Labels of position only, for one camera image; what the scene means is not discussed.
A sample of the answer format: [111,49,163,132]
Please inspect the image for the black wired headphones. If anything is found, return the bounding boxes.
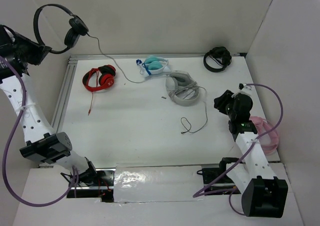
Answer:
[33,3,169,87]

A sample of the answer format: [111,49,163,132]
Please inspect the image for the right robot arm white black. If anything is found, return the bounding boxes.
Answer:
[213,90,288,218]

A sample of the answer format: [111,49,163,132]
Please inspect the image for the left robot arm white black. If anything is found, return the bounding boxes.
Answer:
[0,25,99,186]

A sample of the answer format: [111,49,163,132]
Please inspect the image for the black headphones far corner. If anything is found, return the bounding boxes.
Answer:
[203,46,232,73]

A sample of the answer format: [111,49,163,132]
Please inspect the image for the grey white headphones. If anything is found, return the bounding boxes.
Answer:
[165,71,201,107]

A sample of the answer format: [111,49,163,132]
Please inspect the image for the pink headphones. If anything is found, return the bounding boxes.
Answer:
[250,116,280,155]

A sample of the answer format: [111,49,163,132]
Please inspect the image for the teal white cat-ear headphones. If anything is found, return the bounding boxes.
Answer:
[136,55,172,78]

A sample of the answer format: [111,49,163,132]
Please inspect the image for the red black headphones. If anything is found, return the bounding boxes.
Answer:
[82,64,116,115]

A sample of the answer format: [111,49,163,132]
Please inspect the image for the white foil sheet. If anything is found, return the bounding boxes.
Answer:
[113,166,204,203]

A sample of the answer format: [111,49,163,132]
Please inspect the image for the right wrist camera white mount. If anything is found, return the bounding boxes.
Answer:
[232,83,252,98]

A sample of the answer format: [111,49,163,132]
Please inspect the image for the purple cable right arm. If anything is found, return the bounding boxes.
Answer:
[192,83,285,216]

